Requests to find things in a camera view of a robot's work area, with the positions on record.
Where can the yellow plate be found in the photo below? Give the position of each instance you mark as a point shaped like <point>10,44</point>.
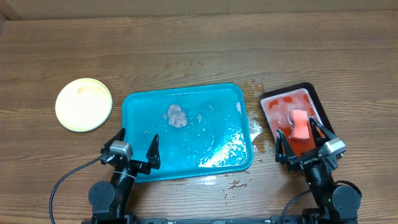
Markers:
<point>83,105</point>

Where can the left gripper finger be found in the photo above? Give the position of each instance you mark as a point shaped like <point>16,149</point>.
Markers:
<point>118,137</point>
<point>153,154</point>

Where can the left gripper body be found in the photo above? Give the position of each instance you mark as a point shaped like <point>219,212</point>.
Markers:
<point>143,168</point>

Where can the green and pink sponge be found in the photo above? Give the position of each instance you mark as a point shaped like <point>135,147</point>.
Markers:
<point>299,125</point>

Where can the black tray with red water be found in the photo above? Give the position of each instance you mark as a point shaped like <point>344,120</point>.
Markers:
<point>276,106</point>

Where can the teal plastic tray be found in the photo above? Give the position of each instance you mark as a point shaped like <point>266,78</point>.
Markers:
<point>203,130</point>

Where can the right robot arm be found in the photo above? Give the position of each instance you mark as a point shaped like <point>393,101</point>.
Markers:
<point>337,201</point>

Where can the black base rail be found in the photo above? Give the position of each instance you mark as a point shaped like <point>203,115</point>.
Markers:
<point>275,219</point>

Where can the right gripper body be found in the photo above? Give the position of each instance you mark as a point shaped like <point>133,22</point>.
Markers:
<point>303,159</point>

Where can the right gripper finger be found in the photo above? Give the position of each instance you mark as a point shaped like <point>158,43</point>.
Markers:
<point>284,152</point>
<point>320,133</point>

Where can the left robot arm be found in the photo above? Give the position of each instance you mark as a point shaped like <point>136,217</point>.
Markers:
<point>109,199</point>

